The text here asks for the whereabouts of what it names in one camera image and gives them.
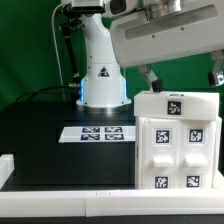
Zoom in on white door panel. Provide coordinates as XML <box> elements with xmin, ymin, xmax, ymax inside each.
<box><xmin>141</xmin><ymin>119</ymin><xmax>179</xmax><ymax>189</ymax></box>
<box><xmin>178</xmin><ymin>121</ymin><xmax>215</xmax><ymax>189</ymax></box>

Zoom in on white cabinet top block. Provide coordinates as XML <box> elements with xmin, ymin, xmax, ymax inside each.
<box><xmin>134</xmin><ymin>91</ymin><xmax>219</xmax><ymax>120</ymax></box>

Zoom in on white obstacle fence frame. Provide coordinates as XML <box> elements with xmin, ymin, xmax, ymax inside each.
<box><xmin>0</xmin><ymin>154</ymin><xmax>224</xmax><ymax>218</ymax></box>

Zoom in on white marker base plate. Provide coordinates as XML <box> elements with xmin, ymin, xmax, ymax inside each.
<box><xmin>59</xmin><ymin>126</ymin><xmax>135</xmax><ymax>143</ymax></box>

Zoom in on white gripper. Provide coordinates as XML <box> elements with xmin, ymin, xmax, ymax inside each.
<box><xmin>110</xmin><ymin>0</ymin><xmax>224</xmax><ymax>93</ymax></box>

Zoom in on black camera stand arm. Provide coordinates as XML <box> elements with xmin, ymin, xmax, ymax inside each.
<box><xmin>60</xmin><ymin>4</ymin><xmax>82</xmax><ymax>82</ymax></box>

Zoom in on black cable on table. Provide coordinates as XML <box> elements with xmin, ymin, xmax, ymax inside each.
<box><xmin>14</xmin><ymin>84</ymin><xmax>83</xmax><ymax>103</ymax></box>

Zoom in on white cabinet body box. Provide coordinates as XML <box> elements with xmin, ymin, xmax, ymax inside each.
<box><xmin>135</xmin><ymin>118</ymin><xmax>221</xmax><ymax>190</ymax></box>

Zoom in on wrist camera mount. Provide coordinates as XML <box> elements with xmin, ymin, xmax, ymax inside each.
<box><xmin>104</xmin><ymin>0</ymin><xmax>145</xmax><ymax>18</ymax></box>

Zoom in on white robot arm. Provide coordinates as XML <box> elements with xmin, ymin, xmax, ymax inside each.
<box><xmin>61</xmin><ymin>0</ymin><xmax>224</xmax><ymax>111</ymax></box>

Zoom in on white cable on robot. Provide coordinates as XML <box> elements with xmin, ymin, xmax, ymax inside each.
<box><xmin>51</xmin><ymin>1</ymin><xmax>73</xmax><ymax>88</ymax></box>

